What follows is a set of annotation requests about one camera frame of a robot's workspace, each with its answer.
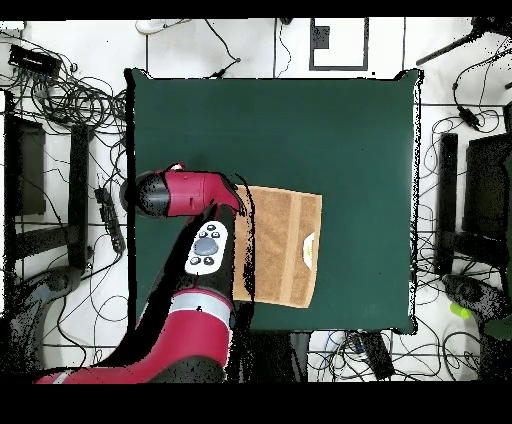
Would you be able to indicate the orange terry towel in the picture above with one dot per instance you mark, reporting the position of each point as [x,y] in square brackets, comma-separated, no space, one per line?
[280,248]

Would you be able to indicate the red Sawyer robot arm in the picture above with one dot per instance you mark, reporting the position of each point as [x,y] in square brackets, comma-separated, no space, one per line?
[188,328]

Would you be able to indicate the dark green table cloth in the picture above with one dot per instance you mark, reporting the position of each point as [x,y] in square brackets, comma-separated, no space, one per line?
[280,132]

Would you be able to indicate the black power strip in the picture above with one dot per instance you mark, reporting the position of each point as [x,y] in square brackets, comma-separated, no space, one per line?
[110,220]
[376,356]

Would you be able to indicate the grey framed square board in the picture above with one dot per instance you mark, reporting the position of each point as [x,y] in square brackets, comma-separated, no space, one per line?
[320,36]

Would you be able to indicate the grey stand base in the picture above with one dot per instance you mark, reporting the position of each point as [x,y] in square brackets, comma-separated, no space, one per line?
[56,282]
[472,292]

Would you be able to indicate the black power adapter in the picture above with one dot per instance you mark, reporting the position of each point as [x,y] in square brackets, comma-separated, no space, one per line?
[468,116]

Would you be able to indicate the black tripod rod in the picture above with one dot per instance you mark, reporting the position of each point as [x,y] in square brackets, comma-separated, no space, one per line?
[448,48]

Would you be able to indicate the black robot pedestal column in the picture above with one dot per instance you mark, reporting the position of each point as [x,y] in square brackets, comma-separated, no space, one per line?
[280,356]

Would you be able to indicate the black metal frame stand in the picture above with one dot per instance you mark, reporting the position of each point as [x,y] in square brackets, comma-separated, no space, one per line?
[78,180]
[447,180]

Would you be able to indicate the black network switch box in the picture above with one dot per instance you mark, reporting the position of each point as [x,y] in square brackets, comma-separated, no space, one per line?
[34,60]

